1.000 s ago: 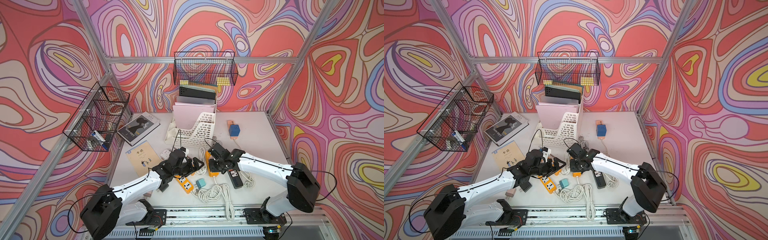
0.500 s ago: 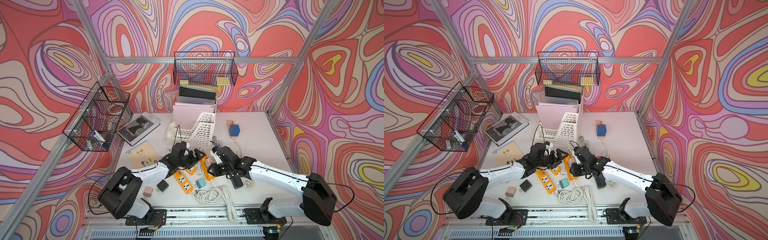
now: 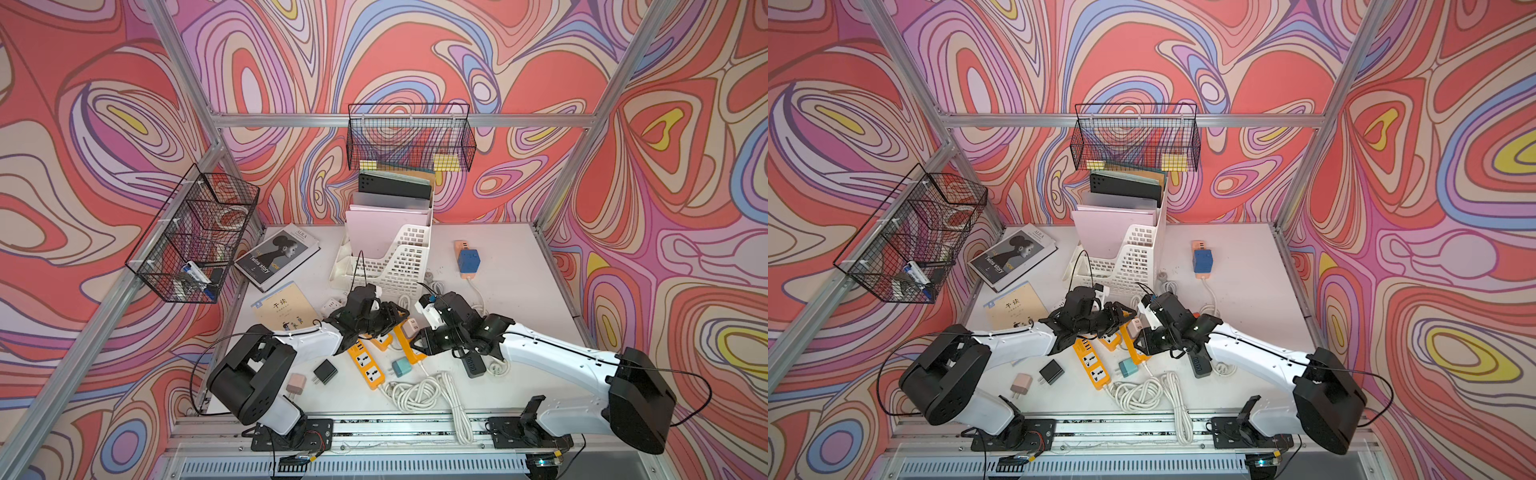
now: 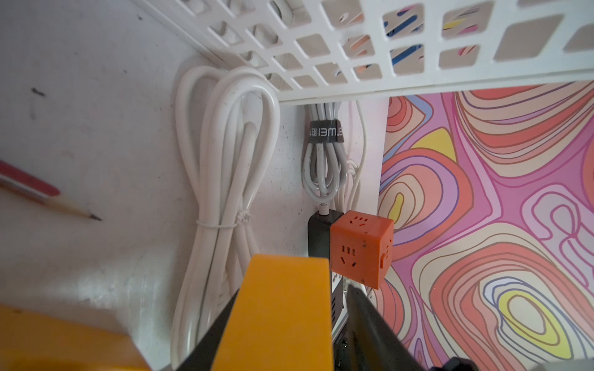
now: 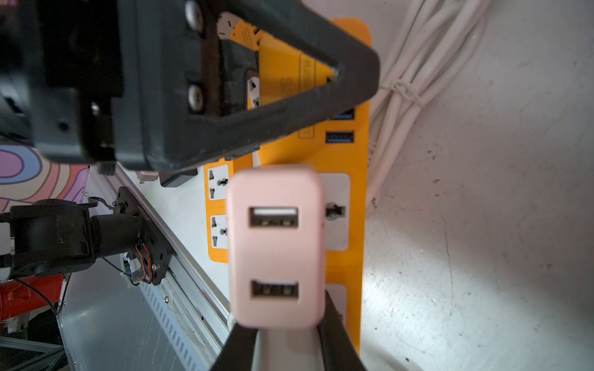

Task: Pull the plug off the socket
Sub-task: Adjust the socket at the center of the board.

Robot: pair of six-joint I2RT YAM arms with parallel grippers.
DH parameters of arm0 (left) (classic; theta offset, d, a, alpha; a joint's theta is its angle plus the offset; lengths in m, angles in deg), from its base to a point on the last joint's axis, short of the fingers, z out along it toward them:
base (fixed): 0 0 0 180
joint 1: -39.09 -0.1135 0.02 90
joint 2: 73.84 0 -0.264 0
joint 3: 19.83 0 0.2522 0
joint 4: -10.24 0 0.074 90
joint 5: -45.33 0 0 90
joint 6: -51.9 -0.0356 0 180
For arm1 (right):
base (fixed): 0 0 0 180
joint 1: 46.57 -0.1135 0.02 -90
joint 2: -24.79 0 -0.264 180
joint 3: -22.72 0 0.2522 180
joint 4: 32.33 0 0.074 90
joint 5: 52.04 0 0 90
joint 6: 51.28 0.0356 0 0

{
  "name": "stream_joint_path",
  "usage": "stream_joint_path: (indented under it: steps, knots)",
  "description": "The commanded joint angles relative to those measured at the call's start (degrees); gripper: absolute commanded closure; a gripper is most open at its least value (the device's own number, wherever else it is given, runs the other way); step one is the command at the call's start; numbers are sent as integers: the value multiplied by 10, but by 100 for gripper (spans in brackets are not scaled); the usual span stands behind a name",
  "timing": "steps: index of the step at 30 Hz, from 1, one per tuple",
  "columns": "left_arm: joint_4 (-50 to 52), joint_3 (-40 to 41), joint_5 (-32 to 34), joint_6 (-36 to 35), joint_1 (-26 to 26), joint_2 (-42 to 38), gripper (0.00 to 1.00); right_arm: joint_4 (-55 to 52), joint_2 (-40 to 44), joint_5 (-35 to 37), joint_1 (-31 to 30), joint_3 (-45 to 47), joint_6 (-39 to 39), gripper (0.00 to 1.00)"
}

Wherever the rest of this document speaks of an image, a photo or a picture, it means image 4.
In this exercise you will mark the red cube socket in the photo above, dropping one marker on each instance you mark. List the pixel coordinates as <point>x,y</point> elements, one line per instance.
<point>360,247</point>

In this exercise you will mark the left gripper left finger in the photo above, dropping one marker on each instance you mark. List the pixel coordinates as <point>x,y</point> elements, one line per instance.
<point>203,356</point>

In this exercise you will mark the pencil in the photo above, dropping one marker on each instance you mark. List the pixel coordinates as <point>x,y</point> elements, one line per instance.
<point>30,187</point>

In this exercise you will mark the orange power strip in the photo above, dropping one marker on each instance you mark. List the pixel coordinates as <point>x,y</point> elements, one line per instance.
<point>281,318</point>
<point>31,341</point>

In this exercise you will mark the white plastic file rack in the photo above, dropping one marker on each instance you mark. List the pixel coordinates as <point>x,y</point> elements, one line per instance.
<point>316,51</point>

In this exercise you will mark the black power strip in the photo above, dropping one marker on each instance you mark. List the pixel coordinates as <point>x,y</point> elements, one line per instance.
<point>319,247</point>

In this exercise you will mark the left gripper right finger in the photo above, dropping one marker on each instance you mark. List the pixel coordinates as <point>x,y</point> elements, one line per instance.
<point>372,344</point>

